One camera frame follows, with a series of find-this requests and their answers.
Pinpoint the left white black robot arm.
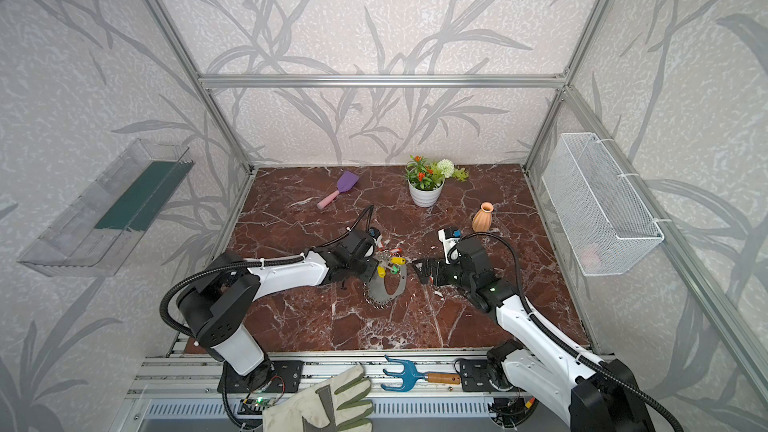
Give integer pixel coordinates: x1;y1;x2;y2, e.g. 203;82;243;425
159;228;380;377

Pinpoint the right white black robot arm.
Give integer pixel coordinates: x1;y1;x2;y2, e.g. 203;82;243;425
413;228;683;431

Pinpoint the small terracotta vase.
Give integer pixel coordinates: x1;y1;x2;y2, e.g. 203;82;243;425
472;202;494;232

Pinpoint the purple pink toy spatula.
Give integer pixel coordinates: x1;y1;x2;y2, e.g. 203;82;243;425
317;171;359;210

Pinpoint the white pot with flowers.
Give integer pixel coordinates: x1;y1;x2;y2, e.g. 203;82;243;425
405;156;469;208

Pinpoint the blue garden hand fork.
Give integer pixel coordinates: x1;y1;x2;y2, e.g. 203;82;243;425
381;355;461;392

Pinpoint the white green work glove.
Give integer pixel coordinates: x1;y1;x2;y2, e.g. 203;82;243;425
263;364;374;432

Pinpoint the green circuit board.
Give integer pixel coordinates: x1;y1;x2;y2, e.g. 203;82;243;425
237;396;282;417

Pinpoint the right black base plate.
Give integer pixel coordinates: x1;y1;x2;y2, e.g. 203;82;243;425
453;358;497;392

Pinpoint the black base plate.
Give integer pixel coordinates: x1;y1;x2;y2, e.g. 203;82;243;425
453;358;497;392
217;359;304;394

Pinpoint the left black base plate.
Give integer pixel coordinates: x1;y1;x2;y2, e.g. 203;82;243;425
217;359;304;394

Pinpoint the white wire mesh basket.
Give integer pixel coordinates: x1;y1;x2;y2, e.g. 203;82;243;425
542;132;664;277

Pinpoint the clear plastic wall tray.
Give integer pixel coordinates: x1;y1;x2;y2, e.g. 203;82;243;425
18;139;194;277

